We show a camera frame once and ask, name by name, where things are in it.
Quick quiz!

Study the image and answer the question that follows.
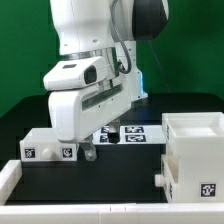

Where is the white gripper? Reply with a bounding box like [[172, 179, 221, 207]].
[[48, 74, 131, 161]]

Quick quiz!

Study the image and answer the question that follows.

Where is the white drawer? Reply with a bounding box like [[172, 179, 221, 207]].
[[154, 155, 174, 203], [20, 128, 78, 162]]

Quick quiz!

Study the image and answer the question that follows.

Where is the white drawer cabinet box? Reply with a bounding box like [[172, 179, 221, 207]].
[[162, 112, 224, 203]]

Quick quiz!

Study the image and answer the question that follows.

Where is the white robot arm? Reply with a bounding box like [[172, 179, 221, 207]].
[[44, 0, 169, 160]]

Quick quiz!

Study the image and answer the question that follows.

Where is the white marker sheet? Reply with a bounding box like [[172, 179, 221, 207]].
[[93, 125, 166, 145]]

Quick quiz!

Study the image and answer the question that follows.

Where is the white front fence rail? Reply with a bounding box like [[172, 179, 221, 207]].
[[0, 203, 224, 224]]

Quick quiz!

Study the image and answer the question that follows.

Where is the white fence rail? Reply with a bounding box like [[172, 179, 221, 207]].
[[0, 203, 224, 224], [0, 160, 22, 206]]

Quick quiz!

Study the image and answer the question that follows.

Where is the white left fence rail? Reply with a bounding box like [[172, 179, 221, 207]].
[[0, 160, 22, 206]]

